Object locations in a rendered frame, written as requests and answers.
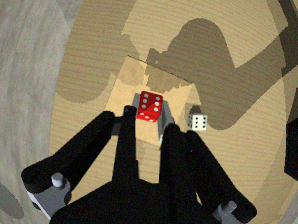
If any red die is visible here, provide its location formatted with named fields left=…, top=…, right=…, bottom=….
left=137, top=91, right=163, bottom=122

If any white die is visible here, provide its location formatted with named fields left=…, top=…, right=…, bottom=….
left=188, top=113, right=207, bottom=130

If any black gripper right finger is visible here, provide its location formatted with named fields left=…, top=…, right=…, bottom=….
left=157, top=100, right=257, bottom=224

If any tan square mat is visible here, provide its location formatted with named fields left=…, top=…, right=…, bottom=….
left=104, top=56, right=192, bottom=147

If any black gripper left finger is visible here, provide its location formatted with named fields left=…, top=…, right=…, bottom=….
left=21, top=93, right=143, bottom=224

